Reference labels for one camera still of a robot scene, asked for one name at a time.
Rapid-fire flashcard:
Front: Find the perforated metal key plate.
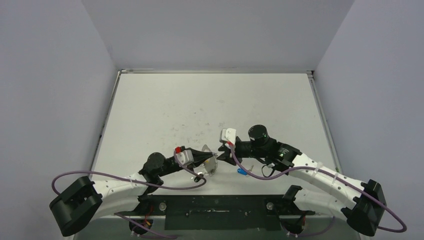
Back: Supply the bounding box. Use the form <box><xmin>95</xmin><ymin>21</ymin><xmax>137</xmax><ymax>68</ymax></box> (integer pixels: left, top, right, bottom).
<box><xmin>202</xmin><ymin>144</ymin><xmax>218</xmax><ymax>176</ymax></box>

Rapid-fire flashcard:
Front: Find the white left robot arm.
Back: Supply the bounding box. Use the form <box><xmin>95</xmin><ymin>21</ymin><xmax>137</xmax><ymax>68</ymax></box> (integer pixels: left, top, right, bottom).
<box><xmin>49</xmin><ymin>146</ymin><xmax>215</xmax><ymax>237</ymax></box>

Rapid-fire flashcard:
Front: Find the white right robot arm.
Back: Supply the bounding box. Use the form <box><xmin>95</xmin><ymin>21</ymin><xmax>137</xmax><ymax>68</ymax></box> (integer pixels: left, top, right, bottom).
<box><xmin>218</xmin><ymin>124</ymin><xmax>387</xmax><ymax>237</ymax></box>

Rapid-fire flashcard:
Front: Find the solid blue key tag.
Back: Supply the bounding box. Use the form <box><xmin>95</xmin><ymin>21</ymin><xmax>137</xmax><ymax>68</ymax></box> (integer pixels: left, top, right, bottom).
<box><xmin>237</xmin><ymin>168</ymin><xmax>248</xmax><ymax>176</ymax></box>

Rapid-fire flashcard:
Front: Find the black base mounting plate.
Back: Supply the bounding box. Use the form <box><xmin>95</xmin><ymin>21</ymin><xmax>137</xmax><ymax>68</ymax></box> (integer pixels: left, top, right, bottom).
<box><xmin>123</xmin><ymin>194</ymin><xmax>315</xmax><ymax>231</ymax></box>

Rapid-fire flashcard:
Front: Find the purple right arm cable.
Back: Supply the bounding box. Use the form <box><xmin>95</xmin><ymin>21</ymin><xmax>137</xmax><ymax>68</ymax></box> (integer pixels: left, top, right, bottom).
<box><xmin>228</xmin><ymin>144</ymin><xmax>408</xmax><ymax>233</ymax></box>

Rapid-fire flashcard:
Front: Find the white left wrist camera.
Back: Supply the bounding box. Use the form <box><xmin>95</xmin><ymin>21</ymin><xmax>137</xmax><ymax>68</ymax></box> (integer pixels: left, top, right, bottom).
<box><xmin>174</xmin><ymin>146</ymin><xmax>194</xmax><ymax>167</ymax></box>

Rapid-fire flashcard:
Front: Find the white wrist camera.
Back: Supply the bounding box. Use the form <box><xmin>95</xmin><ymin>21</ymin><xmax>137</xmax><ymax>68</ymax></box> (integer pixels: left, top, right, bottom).
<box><xmin>219</xmin><ymin>128</ymin><xmax>237</xmax><ymax>145</ymax></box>
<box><xmin>174</xmin><ymin>146</ymin><xmax>194</xmax><ymax>167</ymax></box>

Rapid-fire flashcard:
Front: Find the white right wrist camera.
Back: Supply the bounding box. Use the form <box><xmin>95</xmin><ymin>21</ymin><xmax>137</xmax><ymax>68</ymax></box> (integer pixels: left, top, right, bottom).
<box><xmin>219</xmin><ymin>128</ymin><xmax>237</xmax><ymax>145</ymax></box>

